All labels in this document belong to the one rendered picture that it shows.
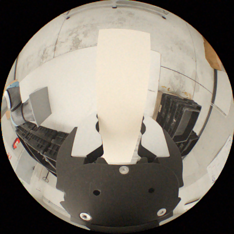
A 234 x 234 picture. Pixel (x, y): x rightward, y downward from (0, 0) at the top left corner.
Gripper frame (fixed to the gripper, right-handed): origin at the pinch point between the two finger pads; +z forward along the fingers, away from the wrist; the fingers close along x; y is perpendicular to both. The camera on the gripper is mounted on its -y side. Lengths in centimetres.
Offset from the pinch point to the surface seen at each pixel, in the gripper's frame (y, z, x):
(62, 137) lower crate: 28.3, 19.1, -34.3
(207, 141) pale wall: 97, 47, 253
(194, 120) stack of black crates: 23, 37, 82
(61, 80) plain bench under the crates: -4.5, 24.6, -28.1
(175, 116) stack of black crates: 24, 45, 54
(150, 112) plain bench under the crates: 11.6, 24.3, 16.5
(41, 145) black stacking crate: 27, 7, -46
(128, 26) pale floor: -82, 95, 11
